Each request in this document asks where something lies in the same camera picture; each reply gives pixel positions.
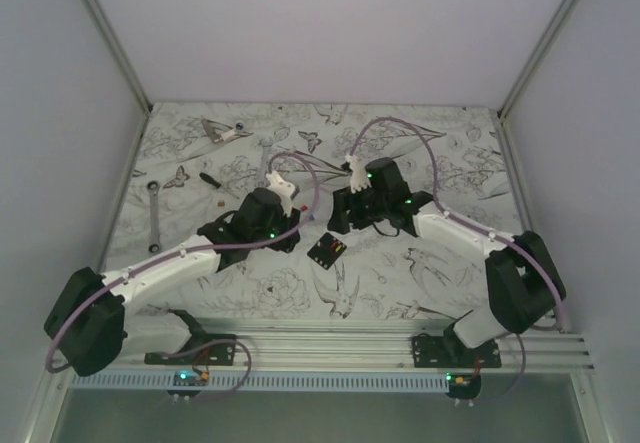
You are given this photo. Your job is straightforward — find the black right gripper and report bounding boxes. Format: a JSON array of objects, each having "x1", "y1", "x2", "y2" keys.
[{"x1": 327, "y1": 180, "x2": 388, "y2": 235}]

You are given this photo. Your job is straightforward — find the black fuse box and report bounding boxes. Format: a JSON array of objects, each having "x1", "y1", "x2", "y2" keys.
[{"x1": 307, "y1": 233, "x2": 347, "y2": 269}]

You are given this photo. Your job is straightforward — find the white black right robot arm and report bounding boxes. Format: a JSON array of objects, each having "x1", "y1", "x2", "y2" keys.
[{"x1": 328, "y1": 155, "x2": 566, "y2": 368}]

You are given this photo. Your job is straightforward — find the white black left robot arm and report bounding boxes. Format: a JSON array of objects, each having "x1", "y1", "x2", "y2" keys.
[{"x1": 44, "y1": 183, "x2": 300, "y2": 376}]

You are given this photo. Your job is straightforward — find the chrome ratchet wrench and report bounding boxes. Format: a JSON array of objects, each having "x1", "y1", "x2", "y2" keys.
[{"x1": 147, "y1": 180, "x2": 161, "y2": 254}]

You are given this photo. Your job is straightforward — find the left controller board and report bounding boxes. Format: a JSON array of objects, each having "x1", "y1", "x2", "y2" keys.
[{"x1": 167, "y1": 370, "x2": 208, "y2": 400}]

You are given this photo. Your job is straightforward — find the controller board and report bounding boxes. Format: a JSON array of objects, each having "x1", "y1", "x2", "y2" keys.
[
  {"x1": 446, "y1": 373, "x2": 482, "y2": 400},
  {"x1": 167, "y1": 370, "x2": 208, "y2": 400}
]

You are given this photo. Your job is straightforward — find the right controller board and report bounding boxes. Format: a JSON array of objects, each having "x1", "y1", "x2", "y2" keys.
[{"x1": 446, "y1": 373, "x2": 482, "y2": 400}]

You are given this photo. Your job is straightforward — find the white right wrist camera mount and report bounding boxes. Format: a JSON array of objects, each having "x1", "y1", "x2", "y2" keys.
[{"x1": 345, "y1": 154, "x2": 371, "y2": 194}]

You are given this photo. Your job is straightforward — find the black handled screwdriver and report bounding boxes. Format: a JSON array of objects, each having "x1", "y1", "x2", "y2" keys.
[{"x1": 199, "y1": 172, "x2": 221, "y2": 189}]

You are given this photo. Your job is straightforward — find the small metal bracket tool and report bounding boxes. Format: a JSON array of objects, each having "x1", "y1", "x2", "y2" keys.
[{"x1": 201, "y1": 119, "x2": 222, "y2": 144}]

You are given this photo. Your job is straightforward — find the aluminium frame rail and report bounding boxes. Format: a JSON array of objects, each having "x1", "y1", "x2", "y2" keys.
[{"x1": 49, "y1": 315, "x2": 596, "y2": 375}]

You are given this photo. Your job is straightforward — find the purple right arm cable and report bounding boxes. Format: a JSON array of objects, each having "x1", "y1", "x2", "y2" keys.
[{"x1": 347, "y1": 117, "x2": 569, "y2": 406}]

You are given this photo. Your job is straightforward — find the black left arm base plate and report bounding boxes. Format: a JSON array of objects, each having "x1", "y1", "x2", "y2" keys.
[{"x1": 144, "y1": 333, "x2": 237, "y2": 366}]

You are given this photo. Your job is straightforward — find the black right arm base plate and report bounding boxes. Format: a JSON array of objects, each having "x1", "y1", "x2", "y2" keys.
[{"x1": 410, "y1": 333, "x2": 502, "y2": 369}]

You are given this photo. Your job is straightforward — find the grey slotted cable duct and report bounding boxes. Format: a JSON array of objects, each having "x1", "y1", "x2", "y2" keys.
[{"x1": 70, "y1": 370, "x2": 448, "y2": 393}]

